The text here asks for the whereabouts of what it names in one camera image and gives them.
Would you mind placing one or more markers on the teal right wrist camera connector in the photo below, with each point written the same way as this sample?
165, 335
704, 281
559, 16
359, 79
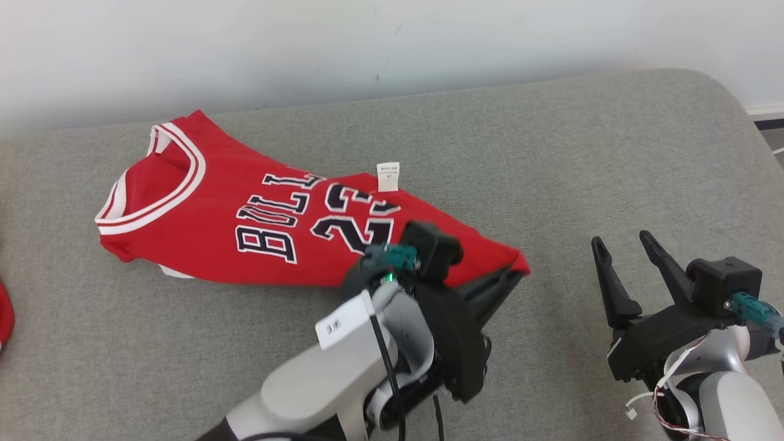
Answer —
756, 312

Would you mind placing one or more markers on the red shorts with white stripe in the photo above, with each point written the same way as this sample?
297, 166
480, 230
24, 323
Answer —
5, 312

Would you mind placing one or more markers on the teal left wrist camera connector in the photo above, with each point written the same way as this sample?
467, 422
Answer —
395, 256

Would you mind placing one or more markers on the white skirting board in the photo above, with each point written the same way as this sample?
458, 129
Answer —
765, 111

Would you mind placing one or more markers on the red Bulls basketball jersey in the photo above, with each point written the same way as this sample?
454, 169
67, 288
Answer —
214, 214

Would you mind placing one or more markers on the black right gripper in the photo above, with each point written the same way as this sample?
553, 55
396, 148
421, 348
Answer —
655, 343

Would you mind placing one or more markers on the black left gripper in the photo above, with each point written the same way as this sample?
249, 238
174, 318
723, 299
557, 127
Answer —
456, 343

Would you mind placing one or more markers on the teal wrist camera connector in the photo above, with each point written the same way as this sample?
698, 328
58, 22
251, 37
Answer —
756, 312
395, 256

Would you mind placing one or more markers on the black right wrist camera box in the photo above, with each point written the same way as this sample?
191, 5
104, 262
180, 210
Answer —
723, 282

